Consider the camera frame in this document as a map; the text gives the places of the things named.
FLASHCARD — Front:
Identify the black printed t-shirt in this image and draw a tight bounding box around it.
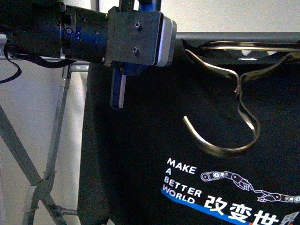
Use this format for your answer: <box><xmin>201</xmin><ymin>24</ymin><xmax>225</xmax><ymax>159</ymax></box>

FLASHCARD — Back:
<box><xmin>78</xmin><ymin>43</ymin><xmax>300</xmax><ymax>225</ymax></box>

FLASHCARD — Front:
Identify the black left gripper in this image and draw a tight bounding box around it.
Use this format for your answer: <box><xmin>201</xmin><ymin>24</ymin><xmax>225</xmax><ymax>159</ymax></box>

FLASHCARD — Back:
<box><xmin>105</xmin><ymin>7</ymin><xmax>177</xmax><ymax>110</ymax></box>

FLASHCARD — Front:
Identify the silver metal clothes hanger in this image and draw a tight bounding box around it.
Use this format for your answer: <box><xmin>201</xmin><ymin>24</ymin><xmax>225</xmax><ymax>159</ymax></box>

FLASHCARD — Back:
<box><xmin>183</xmin><ymin>47</ymin><xmax>300</xmax><ymax>158</ymax></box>

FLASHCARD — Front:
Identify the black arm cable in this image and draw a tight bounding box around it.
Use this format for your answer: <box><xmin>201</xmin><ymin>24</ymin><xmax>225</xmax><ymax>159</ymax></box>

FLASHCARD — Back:
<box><xmin>0</xmin><ymin>39</ymin><xmax>78</xmax><ymax>84</ymax></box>

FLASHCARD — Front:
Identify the grey metal drying rack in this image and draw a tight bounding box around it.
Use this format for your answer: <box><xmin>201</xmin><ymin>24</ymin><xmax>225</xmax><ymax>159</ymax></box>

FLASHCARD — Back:
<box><xmin>0</xmin><ymin>31</ymin><xmax>300</xmax><ymax>225</ymax></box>

